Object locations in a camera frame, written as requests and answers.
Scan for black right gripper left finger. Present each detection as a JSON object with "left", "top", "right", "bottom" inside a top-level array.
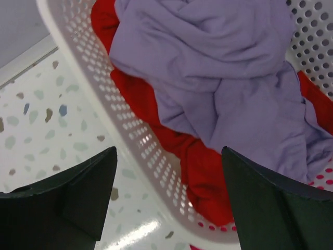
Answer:
[{"left": 1, "top": 147, "right": 118, "bottom": 249}]

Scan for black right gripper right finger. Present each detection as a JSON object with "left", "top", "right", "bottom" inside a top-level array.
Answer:
[{"left": 222, "top": 147, "right": 332, "bottom": 249}]

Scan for purple t shirt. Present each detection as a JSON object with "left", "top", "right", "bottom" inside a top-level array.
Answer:
[{"left": 110, "top": 1, "right": 332, "bottom": 182}]

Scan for red t shirt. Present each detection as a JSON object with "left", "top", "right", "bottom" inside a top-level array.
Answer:
[{"left": 91, "top": 1, "right": 332, "bottom": 227}]

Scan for white perforated plastic basket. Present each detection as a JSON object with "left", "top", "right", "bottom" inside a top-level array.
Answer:
[{"left": 37, "top": 1, "right": 332, "bottom": 249}]

